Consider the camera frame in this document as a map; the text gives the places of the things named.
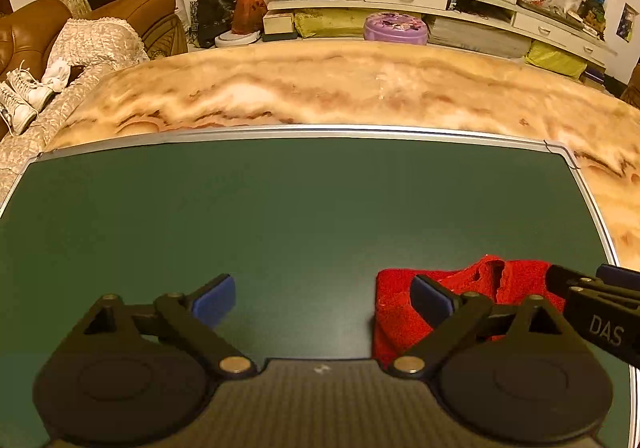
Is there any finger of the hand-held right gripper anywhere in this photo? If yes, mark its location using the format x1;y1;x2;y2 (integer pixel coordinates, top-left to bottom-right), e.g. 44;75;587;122
546;264;640;309
596;263;640;289

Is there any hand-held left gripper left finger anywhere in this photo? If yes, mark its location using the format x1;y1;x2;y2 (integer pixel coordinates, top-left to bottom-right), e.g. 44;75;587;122
80;273;258;379

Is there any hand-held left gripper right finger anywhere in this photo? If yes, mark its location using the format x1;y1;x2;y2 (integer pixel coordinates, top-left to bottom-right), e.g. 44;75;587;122
385;274;568;379

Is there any red cloth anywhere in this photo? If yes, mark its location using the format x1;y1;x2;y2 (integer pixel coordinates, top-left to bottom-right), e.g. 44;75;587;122
372;255;568;369

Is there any small yellow-green cushion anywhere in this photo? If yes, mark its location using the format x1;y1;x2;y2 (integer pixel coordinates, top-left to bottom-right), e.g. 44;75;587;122
525;40;588;79

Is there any grey folded mat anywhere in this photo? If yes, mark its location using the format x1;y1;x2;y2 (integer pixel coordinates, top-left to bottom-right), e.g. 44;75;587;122
427;16;533;59

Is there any white round floor scale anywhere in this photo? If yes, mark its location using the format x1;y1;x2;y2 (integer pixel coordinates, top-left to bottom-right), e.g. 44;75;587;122
215;30;263;48

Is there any purple round tin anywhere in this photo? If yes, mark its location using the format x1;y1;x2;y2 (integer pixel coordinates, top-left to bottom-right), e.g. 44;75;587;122
363;12;429;46

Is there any white sock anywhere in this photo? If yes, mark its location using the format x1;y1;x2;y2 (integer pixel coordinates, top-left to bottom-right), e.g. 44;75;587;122
42;58;73;91

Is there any white sneaker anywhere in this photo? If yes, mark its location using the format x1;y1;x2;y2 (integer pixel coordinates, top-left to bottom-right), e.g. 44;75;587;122
0;82;38;136
7;68;54;111

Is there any white cardboard box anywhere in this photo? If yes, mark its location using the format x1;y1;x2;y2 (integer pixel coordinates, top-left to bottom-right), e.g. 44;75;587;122
262;10;296;42

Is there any beige lace sofa cover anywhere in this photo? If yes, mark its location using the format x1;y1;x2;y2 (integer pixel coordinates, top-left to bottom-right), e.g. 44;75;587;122
0;18;151;206

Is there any black bag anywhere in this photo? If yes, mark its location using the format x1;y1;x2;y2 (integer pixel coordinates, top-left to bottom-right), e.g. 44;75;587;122
194;0;240;48

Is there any long yellow-green cushion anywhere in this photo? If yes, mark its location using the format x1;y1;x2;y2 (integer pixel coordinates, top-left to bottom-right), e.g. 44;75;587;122
294;8;373;39

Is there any orange plastic bag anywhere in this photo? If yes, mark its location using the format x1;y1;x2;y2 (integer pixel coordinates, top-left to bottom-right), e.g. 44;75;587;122
231;0;266;35

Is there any brown leather sofa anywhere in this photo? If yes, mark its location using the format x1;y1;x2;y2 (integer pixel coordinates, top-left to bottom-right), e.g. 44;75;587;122
0;0;188;141

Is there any green board with metal frame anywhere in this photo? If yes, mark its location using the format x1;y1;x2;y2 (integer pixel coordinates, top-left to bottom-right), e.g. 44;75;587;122
0;125;640;448

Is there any small colourful wall poster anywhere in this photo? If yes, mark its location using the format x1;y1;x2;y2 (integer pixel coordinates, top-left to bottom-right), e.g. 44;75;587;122
616;2;640;43

